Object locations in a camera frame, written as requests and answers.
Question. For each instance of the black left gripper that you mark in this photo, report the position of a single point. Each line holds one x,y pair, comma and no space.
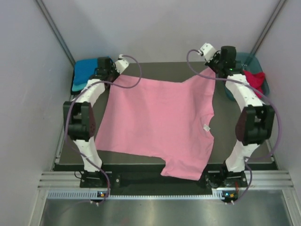
113,67

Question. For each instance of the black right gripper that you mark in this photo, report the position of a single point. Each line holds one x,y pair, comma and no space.
216,55

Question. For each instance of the pink t-shirt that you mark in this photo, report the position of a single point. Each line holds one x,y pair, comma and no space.
163,119

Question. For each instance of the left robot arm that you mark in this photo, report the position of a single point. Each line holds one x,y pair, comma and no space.
80,125

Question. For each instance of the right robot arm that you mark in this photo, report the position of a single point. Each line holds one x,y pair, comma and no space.
255,122

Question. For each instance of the folded blue t-shirt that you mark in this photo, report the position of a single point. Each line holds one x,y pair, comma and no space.
84,69

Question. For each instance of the teal plastic bin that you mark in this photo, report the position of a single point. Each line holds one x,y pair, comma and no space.
250,63

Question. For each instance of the folded teal t-shirt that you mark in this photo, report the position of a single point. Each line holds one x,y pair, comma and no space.
78,88

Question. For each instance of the red t-shirt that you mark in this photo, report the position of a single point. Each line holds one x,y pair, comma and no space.
255,80

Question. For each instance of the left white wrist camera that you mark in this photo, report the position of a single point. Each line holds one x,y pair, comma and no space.
121,64

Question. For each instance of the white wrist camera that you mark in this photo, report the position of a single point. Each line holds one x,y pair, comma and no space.
121,64
207,51

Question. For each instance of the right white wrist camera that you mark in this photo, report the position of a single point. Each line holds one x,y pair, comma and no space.
207,51

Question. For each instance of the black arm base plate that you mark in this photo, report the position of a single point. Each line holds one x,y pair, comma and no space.
124,179

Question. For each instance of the aluminium rail frame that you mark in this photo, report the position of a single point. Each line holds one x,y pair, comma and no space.
270,199

